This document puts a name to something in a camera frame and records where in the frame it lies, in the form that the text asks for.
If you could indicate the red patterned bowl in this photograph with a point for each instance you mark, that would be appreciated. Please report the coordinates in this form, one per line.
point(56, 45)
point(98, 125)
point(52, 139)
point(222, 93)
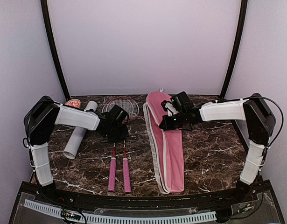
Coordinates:
point(76, 103)

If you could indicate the white cable duct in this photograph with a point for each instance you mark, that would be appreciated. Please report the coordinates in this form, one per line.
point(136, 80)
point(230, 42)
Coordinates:
point(117, 216)

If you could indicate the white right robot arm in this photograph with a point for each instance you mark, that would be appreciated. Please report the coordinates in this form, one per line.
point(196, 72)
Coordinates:
point(254, 110)

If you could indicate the pink racket bag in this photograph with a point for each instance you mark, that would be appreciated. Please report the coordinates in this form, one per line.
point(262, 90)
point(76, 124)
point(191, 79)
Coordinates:
point(166, 146)

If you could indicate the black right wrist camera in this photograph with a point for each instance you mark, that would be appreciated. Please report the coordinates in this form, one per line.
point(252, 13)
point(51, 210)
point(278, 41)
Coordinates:
point(181, 102)

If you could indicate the black frame post left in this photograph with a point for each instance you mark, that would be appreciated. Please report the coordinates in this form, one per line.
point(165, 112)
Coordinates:
point(53, 50)

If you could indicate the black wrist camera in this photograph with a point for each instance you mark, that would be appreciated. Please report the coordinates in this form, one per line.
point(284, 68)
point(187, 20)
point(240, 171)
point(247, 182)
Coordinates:
point(119, 115)
point(181, 102)

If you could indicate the black table front rail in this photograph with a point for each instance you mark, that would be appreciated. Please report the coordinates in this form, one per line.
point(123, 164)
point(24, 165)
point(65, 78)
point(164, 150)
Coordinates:
point(216, 200)

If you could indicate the black frame post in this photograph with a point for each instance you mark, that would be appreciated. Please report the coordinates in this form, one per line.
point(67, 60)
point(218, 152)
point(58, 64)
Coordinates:
point(53, 50)
point(235, 49)

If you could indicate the black frame post right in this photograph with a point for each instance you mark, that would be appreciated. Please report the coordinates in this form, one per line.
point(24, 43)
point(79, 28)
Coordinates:
point(235, 49)

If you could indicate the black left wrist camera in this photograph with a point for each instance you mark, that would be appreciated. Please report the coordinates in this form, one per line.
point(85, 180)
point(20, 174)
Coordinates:
point(119, 115)

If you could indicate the white shuttlecock tube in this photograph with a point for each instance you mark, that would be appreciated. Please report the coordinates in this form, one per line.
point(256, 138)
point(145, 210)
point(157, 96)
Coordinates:
point(74, 143)

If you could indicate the red badminton racket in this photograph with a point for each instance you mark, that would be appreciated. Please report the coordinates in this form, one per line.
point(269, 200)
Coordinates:
point(132, 108)
point(117, 112)

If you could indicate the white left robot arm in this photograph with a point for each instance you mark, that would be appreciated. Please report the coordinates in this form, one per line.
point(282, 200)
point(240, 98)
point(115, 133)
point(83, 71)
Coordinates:
point(46, 113)

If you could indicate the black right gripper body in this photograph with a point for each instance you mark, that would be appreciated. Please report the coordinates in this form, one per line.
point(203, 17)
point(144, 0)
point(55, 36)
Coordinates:
point(177, 123)

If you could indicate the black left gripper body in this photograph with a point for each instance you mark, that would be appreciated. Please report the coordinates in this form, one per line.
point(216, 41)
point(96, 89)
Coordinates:
point(116, 134)

